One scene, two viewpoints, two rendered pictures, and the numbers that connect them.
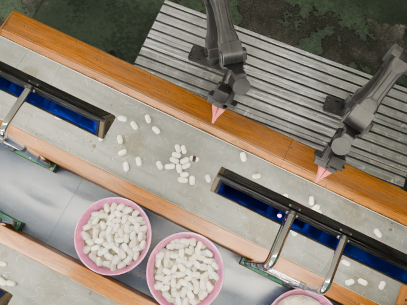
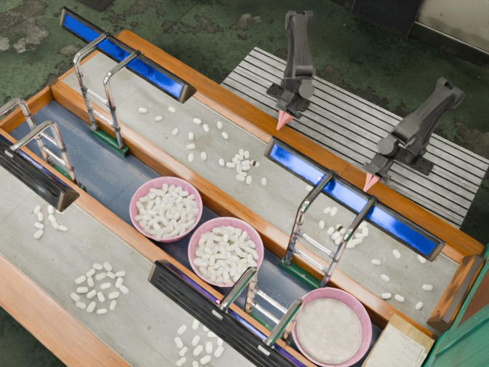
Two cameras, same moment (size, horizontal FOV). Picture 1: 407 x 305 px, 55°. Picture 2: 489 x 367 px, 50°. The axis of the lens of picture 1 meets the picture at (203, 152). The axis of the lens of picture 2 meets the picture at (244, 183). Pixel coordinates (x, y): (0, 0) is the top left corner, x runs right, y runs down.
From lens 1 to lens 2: 88 cm
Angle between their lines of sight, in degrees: 19
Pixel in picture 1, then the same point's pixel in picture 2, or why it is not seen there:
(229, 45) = (301, 59)
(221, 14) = (300, 36)
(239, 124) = (302, 143)
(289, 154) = (345, 175)
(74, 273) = (122, 230)
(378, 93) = (424, 111)
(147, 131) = (217, 135)
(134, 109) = (209, 117)
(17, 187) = (88, 162)
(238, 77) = (304, 81)
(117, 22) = not seen: hidden behind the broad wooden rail
